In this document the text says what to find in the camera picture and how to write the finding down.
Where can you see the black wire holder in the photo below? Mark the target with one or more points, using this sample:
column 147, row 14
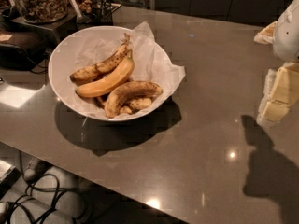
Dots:
column 105, row 8

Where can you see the glass jar of nuts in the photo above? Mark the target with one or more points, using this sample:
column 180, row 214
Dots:
column 42, row 11

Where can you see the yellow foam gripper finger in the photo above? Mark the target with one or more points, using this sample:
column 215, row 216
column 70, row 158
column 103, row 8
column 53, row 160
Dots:
column 280, row 93
column 266, row 35

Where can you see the black device on counter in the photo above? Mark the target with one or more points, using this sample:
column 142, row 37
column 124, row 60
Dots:
column 19, row 58

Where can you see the white ceramic bowl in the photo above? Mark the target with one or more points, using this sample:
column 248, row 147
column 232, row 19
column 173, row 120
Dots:
column 61, row 66

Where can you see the small brown bottom banana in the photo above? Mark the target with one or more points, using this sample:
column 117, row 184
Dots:
column 130, row 107

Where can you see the dark wooden tray stand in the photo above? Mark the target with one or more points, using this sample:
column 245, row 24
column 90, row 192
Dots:
column 56, row 31

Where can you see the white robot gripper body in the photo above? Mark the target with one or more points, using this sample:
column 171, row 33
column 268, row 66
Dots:
column 288, row 32

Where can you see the white paper bowl liner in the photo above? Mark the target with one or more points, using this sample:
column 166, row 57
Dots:
column 151, row 64

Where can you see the white shoe on floor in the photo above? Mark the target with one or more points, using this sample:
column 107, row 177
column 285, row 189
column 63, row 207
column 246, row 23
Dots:
column 34, row 169

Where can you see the spotted brown top banana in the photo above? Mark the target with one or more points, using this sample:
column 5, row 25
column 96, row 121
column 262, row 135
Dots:
column 93, row 71

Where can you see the brown spotted front banana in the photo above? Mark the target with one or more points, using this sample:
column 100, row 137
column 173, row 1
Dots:
column 127, row 91

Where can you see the yellow banana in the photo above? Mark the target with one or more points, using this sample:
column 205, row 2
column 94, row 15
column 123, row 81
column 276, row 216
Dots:
column 107, row 84

